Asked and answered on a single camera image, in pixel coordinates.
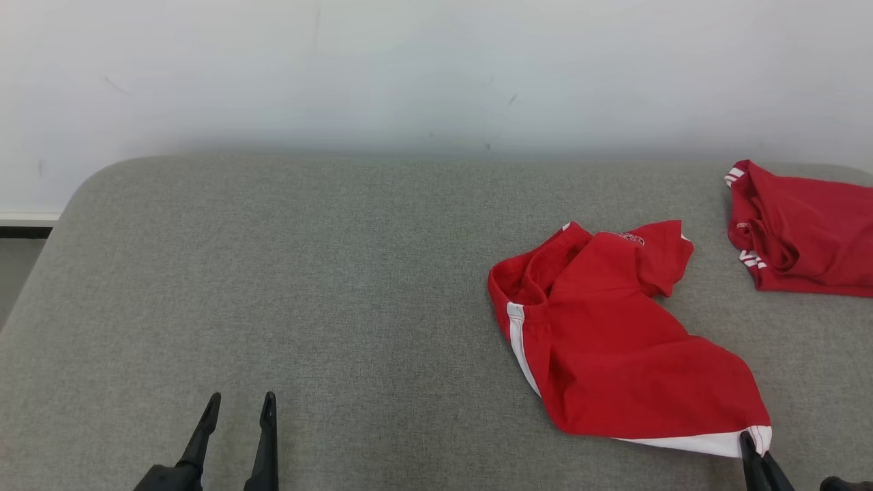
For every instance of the red shirt with striped cuffs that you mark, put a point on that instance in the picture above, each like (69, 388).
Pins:
(811, 232)

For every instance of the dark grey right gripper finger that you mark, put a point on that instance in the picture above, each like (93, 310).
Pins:
(776, 477)
(753, 467)

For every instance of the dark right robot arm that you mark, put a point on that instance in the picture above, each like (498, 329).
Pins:
(846, 485)

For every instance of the white wall baseboard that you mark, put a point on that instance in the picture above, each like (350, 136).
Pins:
(27, 219)

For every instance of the red shorts with white stripe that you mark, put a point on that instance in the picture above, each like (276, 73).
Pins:
(614, 354)

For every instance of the grey fabric sofa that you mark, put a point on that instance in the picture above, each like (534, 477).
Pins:
(307, 286)

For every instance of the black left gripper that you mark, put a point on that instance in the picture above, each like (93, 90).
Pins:
(170, 479)

